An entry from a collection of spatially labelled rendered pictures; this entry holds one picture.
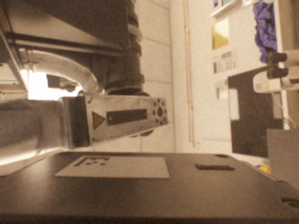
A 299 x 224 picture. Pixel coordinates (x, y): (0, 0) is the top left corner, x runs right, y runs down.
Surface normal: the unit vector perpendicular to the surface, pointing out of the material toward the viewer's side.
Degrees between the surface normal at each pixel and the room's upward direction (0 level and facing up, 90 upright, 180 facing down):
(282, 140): 86
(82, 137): 113
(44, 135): 138
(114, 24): 180
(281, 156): 86
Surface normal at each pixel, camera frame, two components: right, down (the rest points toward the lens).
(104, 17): 0.55, -0.07
